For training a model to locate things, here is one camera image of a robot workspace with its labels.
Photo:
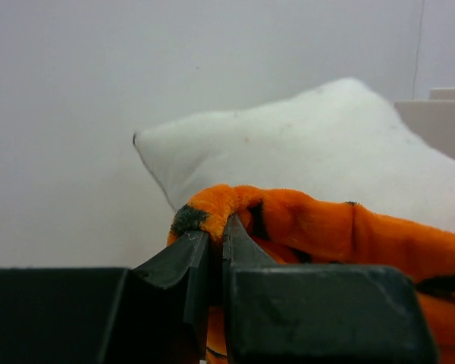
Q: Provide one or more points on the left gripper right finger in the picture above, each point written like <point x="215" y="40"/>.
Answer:
<point x="309" y="313"/>

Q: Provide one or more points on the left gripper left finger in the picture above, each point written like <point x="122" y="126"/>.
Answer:
<point x="155" y="313"/>

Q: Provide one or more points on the orange patterned pillowcase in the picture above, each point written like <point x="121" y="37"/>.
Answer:
<point x="292" y="227"/>

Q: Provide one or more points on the white pillow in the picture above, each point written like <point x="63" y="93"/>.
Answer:
<point x="338" y="142"/>

